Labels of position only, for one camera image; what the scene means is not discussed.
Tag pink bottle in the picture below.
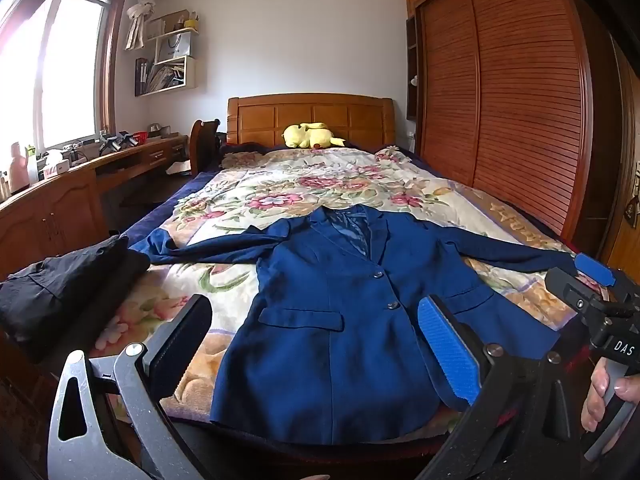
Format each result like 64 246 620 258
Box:
9 141 31 195

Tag tied beige curtain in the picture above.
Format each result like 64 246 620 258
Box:
124 0 166 52

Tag wooden slatted wardrobe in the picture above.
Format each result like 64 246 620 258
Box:
404 0 626 261

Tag wooden bed headboard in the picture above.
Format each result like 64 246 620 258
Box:
226 92 397 153

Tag white wall shelf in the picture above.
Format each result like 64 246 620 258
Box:
134 12 200 97

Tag floral blanket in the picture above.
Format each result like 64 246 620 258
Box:
95 147 581 411

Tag wooden chair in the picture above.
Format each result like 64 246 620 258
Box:
189 117 223 177

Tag window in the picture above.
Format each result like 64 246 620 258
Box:
0 0 126 153

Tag white box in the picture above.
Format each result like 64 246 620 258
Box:
42 157 71 179

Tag blue suit jacket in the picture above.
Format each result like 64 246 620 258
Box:
129 204 581 446

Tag person's right hand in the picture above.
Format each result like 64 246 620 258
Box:
581 360 640 433

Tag black folded clothes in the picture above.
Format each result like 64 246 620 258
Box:
0 234 151 365

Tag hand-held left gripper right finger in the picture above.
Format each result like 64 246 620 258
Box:
417 295 588 480

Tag cardboard box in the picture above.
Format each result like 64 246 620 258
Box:
146 10 190 36

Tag long wooden desk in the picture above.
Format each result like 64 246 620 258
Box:
0 135 193 281

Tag white paper bag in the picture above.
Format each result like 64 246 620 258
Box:
157 34 193 58

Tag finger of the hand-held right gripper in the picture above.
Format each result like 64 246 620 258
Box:
545 267 608 312
574 253 615 287

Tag black tool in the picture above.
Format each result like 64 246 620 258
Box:
97 130 138 156

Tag yellow plush toy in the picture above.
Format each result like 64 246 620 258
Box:
282 121 347 151

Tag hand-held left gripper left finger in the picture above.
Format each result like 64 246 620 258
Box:
47 294 213 480

